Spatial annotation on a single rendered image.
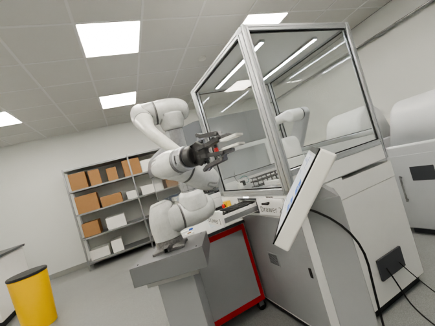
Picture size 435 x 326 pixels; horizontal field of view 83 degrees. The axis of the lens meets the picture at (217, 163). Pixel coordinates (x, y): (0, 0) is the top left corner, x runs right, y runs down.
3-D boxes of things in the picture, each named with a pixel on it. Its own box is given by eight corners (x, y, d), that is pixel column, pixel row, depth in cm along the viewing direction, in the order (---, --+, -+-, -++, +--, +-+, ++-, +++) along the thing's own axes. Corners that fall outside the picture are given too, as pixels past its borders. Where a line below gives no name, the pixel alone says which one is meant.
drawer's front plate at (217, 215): (224, 228, 167) (219, 212, 167) (208, 224, 193) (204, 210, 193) (226, 226, 167) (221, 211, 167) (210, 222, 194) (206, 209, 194)
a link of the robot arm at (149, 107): (130, 111, 125) (156, 107, 130) (124, 101, 139) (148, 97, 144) (135, 134, 132) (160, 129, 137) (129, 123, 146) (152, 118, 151)
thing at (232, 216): (224, 224, 169) (222, 216, 169) (210, 221, 192) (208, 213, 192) (270, 206, 185) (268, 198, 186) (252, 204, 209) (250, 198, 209)
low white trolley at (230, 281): (206, 349, 175) (176, 246, 176) (182, 312, 232) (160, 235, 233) (270, 309, 199) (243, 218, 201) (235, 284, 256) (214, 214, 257)
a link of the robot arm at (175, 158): (166, 149, 87) (176, 145, 83) (186, 147, 94) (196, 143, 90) (172, 174, 87) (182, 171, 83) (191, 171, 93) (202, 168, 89)
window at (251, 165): (283, 187, 151) (239, 38, 152) (224, 191, 229) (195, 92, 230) (284, 187, 151) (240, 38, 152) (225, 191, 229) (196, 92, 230)
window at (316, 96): (289, 169, 146) (248, 32, 147) (288, 169, 147) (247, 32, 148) (377, 139, 182) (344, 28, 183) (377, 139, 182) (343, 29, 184)
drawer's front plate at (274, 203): (286, 217, 150) (281, 199, 150) (259, 213, 176) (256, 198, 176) (288, 215, 150) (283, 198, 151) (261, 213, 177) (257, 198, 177)
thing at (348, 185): (300, 219, 142) (292, 195, 142) (224, 211, 235) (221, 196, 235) (395, 175, 182) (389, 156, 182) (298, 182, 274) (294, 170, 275)
